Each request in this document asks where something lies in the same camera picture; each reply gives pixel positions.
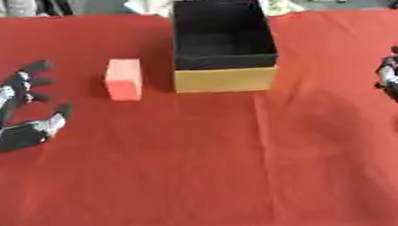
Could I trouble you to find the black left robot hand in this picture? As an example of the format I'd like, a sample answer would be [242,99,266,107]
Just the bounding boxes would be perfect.
[0,57,77,154]

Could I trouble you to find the tan cardboard box black inside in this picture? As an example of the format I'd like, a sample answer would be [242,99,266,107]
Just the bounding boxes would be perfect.
[166,0,284,98]

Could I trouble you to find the pink rectangular block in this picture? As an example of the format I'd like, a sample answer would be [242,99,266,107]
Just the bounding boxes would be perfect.
[102,56,146,104]

